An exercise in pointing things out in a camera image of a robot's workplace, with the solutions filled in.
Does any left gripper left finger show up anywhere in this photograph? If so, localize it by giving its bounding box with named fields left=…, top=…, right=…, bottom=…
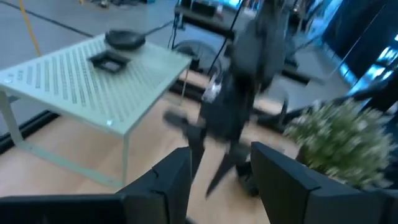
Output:
left=0, top=146, right=193, bottom=224

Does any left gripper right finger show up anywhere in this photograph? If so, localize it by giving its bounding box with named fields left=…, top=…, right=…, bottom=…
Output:
left=250, top=141, right=398, bottom=224

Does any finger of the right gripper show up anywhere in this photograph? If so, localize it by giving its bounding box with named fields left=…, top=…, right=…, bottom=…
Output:
left=206, top=142, right=249, bottom=197
left=163, top=110, right=206, bottom=180

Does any black small square plate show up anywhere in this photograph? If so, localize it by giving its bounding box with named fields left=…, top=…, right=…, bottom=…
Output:
left=88, top=50, right=131, bottom=75

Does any black round mini plate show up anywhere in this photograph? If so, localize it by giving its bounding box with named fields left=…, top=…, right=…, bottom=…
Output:
left=104, top=28, right=147, bottom=51

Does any grey round disc object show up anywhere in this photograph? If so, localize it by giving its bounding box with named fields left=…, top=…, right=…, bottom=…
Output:
left=172, top=39, right=225, bottom=77

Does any green artificial potted plant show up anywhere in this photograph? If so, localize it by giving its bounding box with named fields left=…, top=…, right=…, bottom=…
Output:
left=282, top=98, right=397, bottom=191

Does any black background table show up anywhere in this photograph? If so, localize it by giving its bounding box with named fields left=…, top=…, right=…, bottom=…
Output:
left=173, top=0, right=241, bottom=40

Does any pale green perforated metal stand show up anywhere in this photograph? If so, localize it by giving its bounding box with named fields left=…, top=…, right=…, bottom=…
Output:
left=0, top=33, right=192, bottom=189

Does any yellow hanging cable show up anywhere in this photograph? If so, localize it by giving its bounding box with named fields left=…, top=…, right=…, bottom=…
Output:
left=17, top=0, right=42, bottom=57

